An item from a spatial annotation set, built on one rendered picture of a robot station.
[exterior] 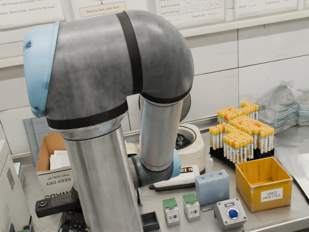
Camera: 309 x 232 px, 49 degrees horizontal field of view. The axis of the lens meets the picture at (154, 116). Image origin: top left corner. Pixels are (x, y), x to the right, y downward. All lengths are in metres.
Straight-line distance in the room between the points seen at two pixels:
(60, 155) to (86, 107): 1.02
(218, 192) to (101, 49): 0.79
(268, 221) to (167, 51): 0.76
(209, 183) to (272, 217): 0.21
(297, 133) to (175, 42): 1.16
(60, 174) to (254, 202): 0.64
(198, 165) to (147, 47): 0.86
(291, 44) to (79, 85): 1.35
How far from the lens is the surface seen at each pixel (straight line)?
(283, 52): 1.67
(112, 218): 0.52
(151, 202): 1.19
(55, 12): 1.38
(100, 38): 0.44
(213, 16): 1.48
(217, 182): 1.11
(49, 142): 1.47
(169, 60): 0.46
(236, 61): 1.57
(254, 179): 1.23
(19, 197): 1.17
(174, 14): 1.42
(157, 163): 0.73
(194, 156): 1.23
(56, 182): 1.23
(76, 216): 0.95
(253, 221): 1.10
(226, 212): 1.03
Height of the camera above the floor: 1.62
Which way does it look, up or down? 25 degrees down
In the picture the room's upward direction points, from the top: 7 degrees counter-clockwise
